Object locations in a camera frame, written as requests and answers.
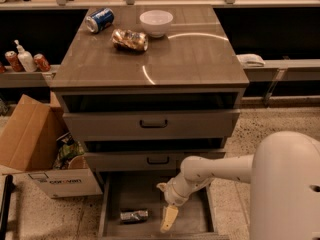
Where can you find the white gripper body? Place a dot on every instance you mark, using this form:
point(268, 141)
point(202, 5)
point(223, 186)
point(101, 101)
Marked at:
point(174, 193)

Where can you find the silver redbull can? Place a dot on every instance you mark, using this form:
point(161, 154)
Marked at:
point(134, 216)

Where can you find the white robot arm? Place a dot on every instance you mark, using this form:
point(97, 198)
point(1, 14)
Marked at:
point(284, 179)

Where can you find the grey middle drawer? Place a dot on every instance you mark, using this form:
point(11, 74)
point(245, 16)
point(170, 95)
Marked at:
point(144, 160)

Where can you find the grey open bottom drawer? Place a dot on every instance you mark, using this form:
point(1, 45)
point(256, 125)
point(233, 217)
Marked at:
point(137, 190)

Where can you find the grey top drawer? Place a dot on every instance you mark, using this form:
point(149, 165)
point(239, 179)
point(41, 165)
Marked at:
point(161, 125)

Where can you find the grey drawer cabinet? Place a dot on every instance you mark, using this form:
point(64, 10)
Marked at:
point(192, 68)

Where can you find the crushed gold can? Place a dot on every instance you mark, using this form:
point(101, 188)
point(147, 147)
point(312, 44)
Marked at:
point(130, 40)

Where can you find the red soda can right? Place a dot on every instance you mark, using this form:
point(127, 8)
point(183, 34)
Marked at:
point(41, 62)

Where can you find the red soda can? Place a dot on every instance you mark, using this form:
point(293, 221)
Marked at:
point(41, 62)
point(13, 60)

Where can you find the blue pepsi can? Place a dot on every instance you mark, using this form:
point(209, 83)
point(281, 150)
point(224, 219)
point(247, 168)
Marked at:
point(99, 20)

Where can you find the red soda can left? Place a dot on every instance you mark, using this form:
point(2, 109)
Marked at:
point(13, 60)

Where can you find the green snack bag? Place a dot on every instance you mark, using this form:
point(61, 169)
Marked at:
point(68, 148)

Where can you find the white printed cardboard box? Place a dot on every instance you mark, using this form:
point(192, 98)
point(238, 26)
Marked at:
point(66, 183)

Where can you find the brown cardboard box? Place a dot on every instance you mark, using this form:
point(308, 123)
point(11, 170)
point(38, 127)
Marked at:
point(29, 139)

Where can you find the white folded cloth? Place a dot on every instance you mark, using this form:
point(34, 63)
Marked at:
point(251, 60)

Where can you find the black bar left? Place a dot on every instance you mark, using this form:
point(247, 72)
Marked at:
point(5, 205)

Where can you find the white bowl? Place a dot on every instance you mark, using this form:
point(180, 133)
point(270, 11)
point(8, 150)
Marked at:
point(156, 23)

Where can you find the white pump bottle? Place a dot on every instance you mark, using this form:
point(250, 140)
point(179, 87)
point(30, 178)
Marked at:
point(25, 58)

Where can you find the grey wall shelf ledge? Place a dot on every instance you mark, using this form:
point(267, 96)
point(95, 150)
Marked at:
point(12, 79)

